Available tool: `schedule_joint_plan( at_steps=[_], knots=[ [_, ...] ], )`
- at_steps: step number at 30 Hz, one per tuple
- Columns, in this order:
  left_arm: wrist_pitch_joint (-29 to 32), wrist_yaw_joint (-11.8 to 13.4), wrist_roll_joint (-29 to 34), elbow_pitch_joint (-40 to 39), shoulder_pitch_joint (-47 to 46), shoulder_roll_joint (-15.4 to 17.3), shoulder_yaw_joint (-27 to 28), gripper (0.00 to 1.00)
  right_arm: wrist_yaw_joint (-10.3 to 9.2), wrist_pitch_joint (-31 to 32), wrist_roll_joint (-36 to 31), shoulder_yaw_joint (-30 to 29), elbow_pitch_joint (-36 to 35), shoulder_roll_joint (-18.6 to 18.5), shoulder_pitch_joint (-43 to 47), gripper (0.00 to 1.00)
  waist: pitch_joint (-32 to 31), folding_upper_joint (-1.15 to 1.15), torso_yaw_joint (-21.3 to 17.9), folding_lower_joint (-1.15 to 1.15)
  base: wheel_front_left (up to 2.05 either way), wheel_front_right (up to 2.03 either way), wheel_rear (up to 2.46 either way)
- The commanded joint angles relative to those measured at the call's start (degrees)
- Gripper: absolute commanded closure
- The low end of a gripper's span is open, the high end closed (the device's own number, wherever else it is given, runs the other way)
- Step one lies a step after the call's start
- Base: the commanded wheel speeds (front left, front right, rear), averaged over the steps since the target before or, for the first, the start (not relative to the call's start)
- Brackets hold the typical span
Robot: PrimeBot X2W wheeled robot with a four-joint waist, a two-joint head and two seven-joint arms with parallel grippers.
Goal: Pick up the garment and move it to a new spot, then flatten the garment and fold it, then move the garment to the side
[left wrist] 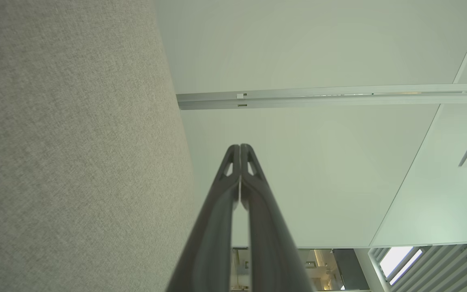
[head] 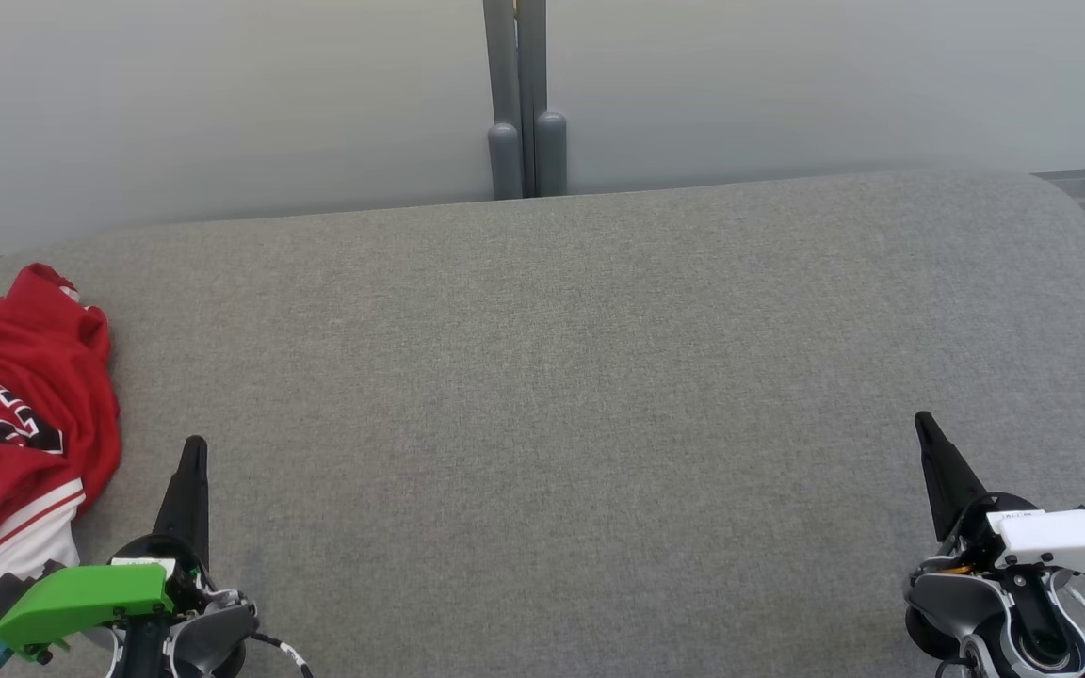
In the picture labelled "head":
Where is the grey partition post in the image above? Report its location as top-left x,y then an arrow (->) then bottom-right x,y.
482,0 -> 570,202

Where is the red basketball jersey shirt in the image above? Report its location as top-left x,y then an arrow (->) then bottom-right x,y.
0,311 -> 122,641

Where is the grey fabric sofa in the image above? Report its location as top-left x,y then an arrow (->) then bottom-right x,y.
0,168 -> 1085,678

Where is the black left arm cable bundle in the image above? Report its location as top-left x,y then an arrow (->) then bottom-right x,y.
246,631 -> 315,678

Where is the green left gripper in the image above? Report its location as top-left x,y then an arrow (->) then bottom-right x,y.
0,435 -> 215,654

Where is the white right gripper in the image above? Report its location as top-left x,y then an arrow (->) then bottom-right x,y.
914,412 -> 1085,578

